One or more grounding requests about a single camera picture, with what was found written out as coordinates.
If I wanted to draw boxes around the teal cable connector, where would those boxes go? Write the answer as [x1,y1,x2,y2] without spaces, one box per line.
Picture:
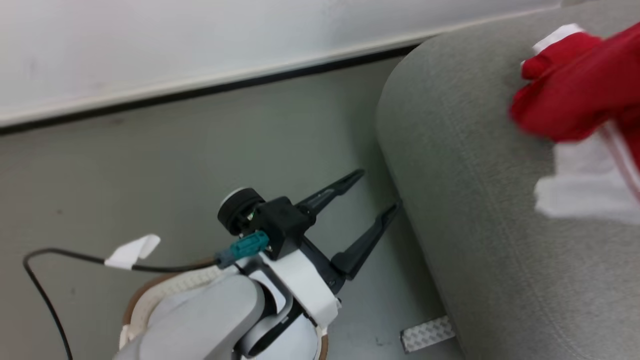
[215,230,271,269]

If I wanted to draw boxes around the white perforated strip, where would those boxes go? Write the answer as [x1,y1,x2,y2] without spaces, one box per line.
[400,315,457,354]

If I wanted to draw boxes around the white cable tag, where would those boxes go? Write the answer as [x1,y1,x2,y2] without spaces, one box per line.
[104,234,162,271]

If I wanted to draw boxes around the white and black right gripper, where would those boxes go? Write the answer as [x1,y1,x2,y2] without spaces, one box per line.
[259,169,401,329]

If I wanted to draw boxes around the dark baseboard strip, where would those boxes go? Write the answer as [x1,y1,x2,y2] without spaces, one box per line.
[0,44,419,136]

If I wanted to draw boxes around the white clothing piece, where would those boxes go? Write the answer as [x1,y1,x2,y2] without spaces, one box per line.
[533,120,640,226]

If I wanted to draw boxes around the red clothing piece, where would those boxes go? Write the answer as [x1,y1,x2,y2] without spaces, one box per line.
[508,22,640,171]

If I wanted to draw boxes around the thin black cable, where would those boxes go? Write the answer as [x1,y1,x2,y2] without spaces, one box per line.
[22,247,221,360]

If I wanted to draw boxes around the light grey fabric sofa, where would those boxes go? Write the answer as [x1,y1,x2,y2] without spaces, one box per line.
[376,0,640,360]

